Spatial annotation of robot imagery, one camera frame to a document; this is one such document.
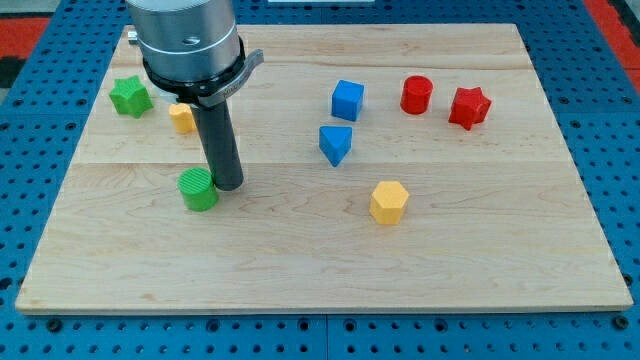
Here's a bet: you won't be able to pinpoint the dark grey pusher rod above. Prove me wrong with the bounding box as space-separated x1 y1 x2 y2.
192 101 244 191

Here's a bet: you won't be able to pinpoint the black clamp ring mount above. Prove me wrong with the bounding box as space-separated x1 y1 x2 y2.
143 39 264 108

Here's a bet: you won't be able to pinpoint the yellow heart block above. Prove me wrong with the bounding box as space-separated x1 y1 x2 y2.
168 103 196 134

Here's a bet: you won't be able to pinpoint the green cylinder block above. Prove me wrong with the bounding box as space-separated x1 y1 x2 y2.
177 167 219 212

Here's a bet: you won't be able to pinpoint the green star block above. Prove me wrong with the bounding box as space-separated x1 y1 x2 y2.
109 75 153 119

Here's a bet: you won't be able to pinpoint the blue triangle block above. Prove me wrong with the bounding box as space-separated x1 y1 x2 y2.
319 126 353 167

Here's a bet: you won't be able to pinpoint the blue cube block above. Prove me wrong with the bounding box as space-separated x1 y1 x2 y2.
331 79 365 122

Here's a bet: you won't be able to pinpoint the light wooden board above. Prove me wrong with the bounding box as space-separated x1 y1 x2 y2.
15 23 633 315

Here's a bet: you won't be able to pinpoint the yellow hexagon block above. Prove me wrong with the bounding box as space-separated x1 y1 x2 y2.
369 181 409 225

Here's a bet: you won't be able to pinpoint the red cylinder block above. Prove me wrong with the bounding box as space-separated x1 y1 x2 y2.
400 75 434 115

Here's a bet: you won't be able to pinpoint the red star block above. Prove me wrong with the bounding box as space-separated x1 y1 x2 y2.
448 87 492 131

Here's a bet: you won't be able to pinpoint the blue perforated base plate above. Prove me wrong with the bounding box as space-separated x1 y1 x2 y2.
1 0 639 359

